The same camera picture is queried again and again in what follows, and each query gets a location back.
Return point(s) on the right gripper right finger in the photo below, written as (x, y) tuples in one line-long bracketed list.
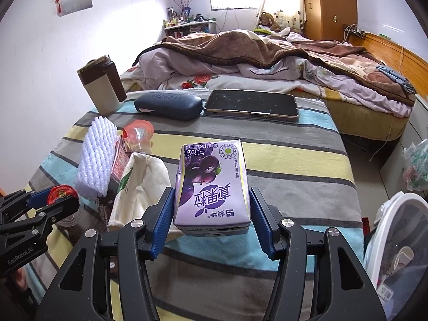
[(342, 289)]

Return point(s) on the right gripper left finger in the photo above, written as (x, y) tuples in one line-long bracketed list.
[(80, 290)]

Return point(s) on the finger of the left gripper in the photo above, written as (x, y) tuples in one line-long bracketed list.
[(49, 214), (17, 204)]

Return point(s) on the purple milk carton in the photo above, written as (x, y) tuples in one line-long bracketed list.
[(211, 190)]

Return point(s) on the clear cola bottle red cap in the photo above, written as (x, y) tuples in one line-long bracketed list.
[(59, 192)]

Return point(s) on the patterned paper cup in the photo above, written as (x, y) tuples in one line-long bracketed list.
[(402, 258)]

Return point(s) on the white round trash bin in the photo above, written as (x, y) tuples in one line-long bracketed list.
[(400, 221)]

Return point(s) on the person's left hand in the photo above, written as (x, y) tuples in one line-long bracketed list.
[(17, 281)]

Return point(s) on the pink strawberry milk carton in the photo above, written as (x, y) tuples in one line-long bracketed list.
[(120, 161)]

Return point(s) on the cream paper bag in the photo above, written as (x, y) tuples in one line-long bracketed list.
[(143, 181)]

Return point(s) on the white bedside cabinet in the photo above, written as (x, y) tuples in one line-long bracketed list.
[(415, 131)]

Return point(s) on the orange lid jelly cup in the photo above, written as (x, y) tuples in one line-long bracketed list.
[(137, 137)]

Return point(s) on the striped fleece table cloth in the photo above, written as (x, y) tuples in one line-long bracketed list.
[(301, 168)]

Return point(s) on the green printed plastic bag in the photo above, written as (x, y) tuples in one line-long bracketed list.
[(415, 166)]

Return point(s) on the brown and cream thermos mug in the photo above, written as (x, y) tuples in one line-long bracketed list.
[(102, 82)]

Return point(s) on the dark blue glasses case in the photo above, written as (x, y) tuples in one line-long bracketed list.
[(176, 106)]

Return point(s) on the bed with wooden headboard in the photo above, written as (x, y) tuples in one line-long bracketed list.
[(355, 110)]

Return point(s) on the folded blue cloth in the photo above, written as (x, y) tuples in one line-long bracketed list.
[(398, 78)]

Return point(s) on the cluttered white shelf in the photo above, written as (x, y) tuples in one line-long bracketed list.
[(181, 25)]

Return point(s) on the brown fleece blanket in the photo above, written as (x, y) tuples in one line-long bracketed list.
[(246, 47)]

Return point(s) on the brown teddy bear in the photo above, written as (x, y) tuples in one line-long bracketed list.
[(268, 22)]

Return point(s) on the wooden wardrobe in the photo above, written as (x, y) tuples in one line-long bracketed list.
[(327, 19)]

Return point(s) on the patterned window curtain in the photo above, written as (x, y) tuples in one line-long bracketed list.
[(285, 13)]

